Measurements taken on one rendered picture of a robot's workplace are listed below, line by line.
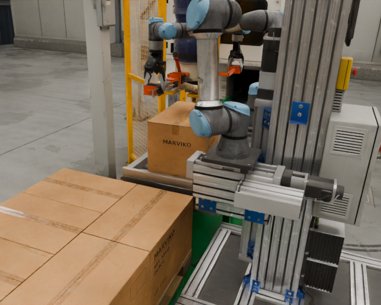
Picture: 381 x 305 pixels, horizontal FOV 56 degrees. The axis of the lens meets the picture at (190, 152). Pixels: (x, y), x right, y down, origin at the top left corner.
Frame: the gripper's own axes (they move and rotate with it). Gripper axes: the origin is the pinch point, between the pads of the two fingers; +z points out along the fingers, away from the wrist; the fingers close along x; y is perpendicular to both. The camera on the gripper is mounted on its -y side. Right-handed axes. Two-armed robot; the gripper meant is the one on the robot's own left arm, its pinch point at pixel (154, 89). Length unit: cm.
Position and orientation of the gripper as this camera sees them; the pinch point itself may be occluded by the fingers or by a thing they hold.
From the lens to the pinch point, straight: 192.6
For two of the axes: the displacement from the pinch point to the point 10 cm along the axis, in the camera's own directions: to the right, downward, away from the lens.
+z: -0.4, 9.2, 3.8
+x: -9.5, -1.5, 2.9
